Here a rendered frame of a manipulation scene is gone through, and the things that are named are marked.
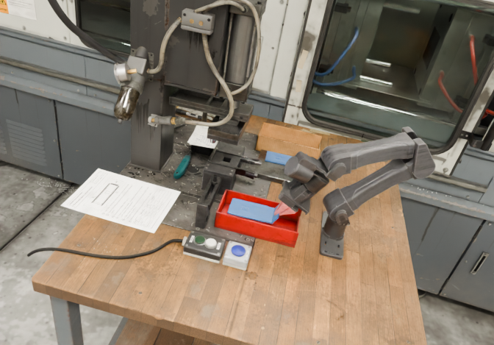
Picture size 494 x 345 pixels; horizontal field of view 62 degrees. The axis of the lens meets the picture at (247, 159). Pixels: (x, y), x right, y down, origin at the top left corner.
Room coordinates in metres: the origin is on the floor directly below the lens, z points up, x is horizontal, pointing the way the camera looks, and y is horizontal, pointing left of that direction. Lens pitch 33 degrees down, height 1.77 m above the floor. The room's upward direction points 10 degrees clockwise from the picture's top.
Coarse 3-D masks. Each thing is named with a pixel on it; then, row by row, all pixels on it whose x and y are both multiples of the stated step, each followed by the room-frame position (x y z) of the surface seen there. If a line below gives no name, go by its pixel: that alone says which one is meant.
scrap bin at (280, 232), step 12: (228, 192) 1.04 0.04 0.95; (228, 204) 1.04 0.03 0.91; (264, 204) 1.03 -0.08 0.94; (276, 204) 1.03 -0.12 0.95; (216, 216) 0.93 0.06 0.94; (228, 216) 0.93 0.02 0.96; (288, 216) 1.02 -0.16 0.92; (228, 228) 0.92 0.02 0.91; (240, 228) 0.92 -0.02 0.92; (252, 228) 0.92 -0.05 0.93; (264, 228) 0.91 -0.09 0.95; (276, 228) 0.91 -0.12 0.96; (288, 228) 0.98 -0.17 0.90; (276, 240) 0.91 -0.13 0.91; (288, 240) 0.91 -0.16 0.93
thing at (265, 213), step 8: (232, 200) 1.01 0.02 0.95; (240, 200) 1.02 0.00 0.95; (232, 208) 0.97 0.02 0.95; (240, 208) 0.98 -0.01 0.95; (248, 208) 0.98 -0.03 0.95; (256, 208) 0.99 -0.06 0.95; (264, 208) 1.00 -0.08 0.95; (272, 208) 1.00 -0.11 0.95; (248, 216) 0.95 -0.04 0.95; (256, 216) 0.95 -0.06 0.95; (264, 216) 0.96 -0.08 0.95; (272, 216) 0.97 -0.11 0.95
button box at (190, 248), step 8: (192, 232) 0.86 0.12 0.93; (176, 240) 0.83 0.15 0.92; (184, 240) 0.83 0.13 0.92; (192, 240) 0.83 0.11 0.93; (216, 240) 0.85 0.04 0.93; (224, 240) 0.85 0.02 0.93; (40, 248) 0.74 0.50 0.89; (48, 248) 0.74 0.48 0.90; (56, 248) 0.74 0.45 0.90; (160, 248) 0.80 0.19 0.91; (184, 248) 0.80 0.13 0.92; (192, 248) 0.80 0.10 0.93; (200, 248) 0.81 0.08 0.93; (208, 248) 0.81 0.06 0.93; (216, 248) 0.82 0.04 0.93; (96, 256) 0.73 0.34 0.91; (104, 256) 0.74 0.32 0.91; (112, 256) 0.74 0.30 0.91; (120, 256) 0.74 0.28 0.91; (128, 256) 0.75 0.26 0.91; (136, 256) 0.76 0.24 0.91; (200, 256) 0.80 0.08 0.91; (208, 256) 0.79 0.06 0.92; (216, 256) 0.79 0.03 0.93
